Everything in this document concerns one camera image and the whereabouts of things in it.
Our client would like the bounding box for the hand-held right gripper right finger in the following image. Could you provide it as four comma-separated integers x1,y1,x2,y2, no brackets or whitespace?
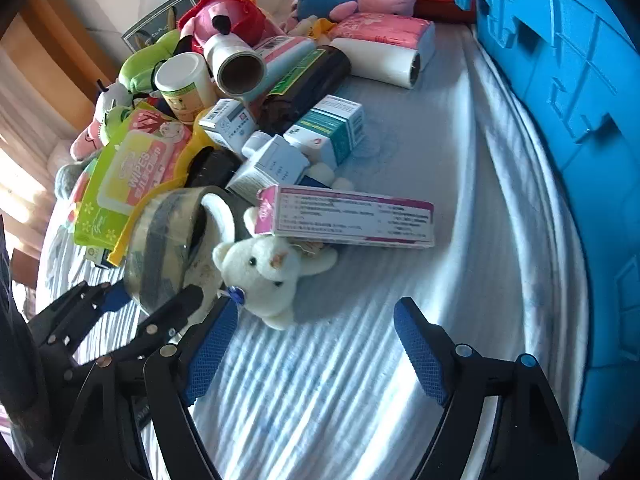
393,296,580,480

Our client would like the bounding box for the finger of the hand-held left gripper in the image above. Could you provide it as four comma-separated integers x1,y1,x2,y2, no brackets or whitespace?
65,284,203,386
27,282,130,356

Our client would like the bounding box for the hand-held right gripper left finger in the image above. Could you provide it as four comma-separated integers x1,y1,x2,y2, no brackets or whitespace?
52,296,240,480

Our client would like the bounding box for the clear tape roll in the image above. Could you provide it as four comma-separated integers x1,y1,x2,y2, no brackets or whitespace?
124,186,236,313

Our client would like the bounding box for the white bear plush toy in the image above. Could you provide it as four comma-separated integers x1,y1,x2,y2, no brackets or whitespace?
212,207,340,331

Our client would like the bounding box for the blue plastic crate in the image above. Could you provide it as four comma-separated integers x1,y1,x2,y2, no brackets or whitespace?
444,0,640,453

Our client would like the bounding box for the striped grey bed sheet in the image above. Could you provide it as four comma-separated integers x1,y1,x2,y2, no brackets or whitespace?
35,20,591,480

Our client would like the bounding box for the yellow plastic pack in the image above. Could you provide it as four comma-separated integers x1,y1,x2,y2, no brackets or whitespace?
107,122,221,267

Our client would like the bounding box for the green pink wet wipes pack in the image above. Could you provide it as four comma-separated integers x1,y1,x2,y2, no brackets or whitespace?
74,102,193,248

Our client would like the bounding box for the grey plush toy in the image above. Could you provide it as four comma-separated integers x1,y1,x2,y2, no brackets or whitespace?
54,160,96,201

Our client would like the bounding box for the plain black bag roll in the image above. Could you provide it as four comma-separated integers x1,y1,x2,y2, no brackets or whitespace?
187,147,243,191

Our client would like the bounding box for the long pink white box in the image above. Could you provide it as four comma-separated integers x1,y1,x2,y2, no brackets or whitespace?
254,185,436,250

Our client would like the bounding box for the plain white medicine box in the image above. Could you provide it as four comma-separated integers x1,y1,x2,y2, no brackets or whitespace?
226,135,313,206

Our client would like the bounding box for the light sheer curtain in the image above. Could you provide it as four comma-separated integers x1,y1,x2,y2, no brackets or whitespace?
0,50,86,281

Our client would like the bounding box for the white pink plush toy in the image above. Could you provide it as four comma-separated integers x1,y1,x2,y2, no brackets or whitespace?
70,80,132,161

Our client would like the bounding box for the white paper cup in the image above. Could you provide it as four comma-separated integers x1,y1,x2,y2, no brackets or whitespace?
154,53,218,126

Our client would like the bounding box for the teal white medicine box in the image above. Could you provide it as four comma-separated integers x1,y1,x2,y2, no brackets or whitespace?
283,94,366,166

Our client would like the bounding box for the green frog plush toy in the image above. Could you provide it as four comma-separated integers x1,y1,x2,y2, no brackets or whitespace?
117,27,183,96

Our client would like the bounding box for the black green bottle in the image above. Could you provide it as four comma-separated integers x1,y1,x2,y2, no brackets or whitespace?
257,46,352,136

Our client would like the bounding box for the white roll with cardboard core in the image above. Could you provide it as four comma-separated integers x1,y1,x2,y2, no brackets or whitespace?
205,32,267,97

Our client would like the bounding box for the pink white carton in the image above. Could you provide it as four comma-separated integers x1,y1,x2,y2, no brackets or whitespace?
252,35,317,81

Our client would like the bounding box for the black gift box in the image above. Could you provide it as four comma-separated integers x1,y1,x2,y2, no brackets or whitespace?
121,0,211,53

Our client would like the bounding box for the white paper roll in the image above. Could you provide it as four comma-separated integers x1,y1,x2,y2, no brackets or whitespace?
332,36,423,90

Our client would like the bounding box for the red dress plush toy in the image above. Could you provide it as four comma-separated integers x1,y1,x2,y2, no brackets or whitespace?
177,0,281,56

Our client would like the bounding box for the small yellow plush toy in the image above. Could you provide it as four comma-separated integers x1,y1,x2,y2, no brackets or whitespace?
285,15,336,41

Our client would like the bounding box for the pink tissue pack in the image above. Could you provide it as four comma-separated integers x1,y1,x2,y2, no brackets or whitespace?
327,12,436,58

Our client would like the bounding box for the wooden wall trim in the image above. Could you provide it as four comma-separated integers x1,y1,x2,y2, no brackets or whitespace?
15,0,126,91

